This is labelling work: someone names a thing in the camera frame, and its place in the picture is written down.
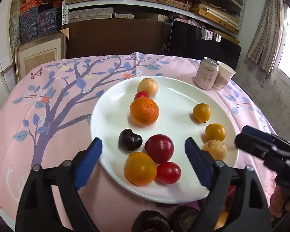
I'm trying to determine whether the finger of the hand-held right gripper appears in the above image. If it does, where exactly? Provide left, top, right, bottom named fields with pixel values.
left=235, top=132, right=281, bottom=160
left=243, top=125, right=290, bottom=155

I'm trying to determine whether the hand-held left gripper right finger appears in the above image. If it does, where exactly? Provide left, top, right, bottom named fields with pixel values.
left=185, top=137, right=272, bottom=232

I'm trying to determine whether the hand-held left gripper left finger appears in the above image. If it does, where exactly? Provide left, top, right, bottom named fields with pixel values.
left=16, top=137, right=103, bottom=232

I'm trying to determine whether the pale yellow round fruit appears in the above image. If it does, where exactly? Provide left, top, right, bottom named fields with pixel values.
left=202, top=139, right=227, bottom=161
left=138, top=78, right=158, bottom=96

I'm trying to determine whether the red cherry tomato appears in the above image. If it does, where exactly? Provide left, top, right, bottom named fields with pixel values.
left=134, top=91, right=150, bottom=101
left=156, top=162, right=182, bottom=184

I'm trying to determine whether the yellow orange round fruit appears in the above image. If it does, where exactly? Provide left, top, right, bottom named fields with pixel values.
left=125, top=152, right=157, bottom=186
left=205, top=123, right=226, bottom=142
left=193, top=103, right=211, bottom=123

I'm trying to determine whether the dark red plum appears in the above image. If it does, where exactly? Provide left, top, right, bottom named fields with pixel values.
left=144, top=134, right=174, bottom=164

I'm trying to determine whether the glossy dark purple fruit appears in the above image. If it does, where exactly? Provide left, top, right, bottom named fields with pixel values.
left=118, top=129, right=143, bottom=152

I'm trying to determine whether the dark brown wrinkled fruit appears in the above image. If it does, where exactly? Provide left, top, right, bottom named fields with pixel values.
left=132, top=210, right=171, bottom=232
left=168, top=206, right=200, bottom=232

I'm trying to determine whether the white plate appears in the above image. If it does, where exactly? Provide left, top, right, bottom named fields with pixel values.
left=90, top=76, right=239, bottom=204

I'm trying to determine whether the orange mandarin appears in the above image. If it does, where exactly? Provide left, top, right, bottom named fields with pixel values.
left=130, top=97, right=159, bottom=126
left=214, top=210, right=229, bottom=230

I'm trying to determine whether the person's right hand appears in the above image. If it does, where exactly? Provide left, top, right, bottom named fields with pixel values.
left=269, top=188, right=290, bottom=220

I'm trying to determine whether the pink printed tablecloth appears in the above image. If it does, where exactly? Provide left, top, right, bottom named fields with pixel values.
left=0, top=51, right=281, bottom=232

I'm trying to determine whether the white paper cup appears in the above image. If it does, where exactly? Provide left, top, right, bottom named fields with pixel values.
left=213, top=61, right=236, bottom=91

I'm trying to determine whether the pink drink can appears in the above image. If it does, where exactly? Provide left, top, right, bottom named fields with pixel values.
left=193, top=57, right=220, bottom=90

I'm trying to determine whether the black glossy panel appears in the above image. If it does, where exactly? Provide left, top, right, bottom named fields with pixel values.
left=168, top=20, right=241, bottom=70

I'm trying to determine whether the beige checked curtain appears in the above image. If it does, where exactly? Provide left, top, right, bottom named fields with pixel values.
left=246, top=0, right=284, bottom=73

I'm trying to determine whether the framed picture in cardboard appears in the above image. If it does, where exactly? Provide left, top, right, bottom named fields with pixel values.
left=14, top=29, right=69, bottom=83

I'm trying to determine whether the brown wooden board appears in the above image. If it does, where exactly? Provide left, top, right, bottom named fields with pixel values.
left=60, top=20, right=172, bottom=58

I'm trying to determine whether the white leaning board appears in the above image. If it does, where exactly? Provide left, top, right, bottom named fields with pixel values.
left=0, top=12, right=17, bottom=95

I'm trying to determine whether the stack of blue floral boxes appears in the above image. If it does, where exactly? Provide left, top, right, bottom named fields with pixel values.
left=19, top=1, right=63, bottom=45

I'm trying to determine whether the white metal shelf rack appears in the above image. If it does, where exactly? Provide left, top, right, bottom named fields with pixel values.
left=61, top=0, right=246, bottom=38

